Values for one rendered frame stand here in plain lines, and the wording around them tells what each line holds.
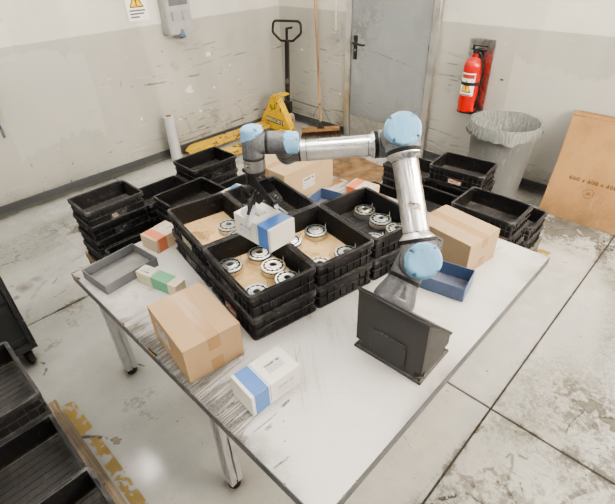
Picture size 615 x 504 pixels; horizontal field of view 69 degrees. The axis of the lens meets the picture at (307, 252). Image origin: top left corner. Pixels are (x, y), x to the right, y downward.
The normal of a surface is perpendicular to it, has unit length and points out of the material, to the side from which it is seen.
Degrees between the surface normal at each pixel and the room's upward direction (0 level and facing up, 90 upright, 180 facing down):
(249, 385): 0
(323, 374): 0
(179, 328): 0
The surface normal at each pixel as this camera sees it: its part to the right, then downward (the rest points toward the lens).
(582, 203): -0.66, 0.18
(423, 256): -0.04, 0.11
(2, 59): 0.72, 0.38
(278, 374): -0.03, -0.82
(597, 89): -0.70, 0.43
